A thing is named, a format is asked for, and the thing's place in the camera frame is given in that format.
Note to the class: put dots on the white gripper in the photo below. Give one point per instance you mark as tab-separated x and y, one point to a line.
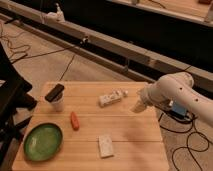
143	100

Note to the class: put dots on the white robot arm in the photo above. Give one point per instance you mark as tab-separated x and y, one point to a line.
176	87

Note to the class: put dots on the blue power box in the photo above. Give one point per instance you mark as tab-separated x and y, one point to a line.
177	110

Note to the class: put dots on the white paper cup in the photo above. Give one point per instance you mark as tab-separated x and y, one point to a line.
57	103

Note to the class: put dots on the black rectangular device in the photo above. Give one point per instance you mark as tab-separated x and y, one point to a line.
55	94

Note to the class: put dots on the green round plate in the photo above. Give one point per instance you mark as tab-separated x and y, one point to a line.
42	142

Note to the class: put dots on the white object on ledge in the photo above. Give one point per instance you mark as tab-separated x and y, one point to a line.
57	16

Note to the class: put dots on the black chair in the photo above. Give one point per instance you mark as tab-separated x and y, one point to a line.
13	95

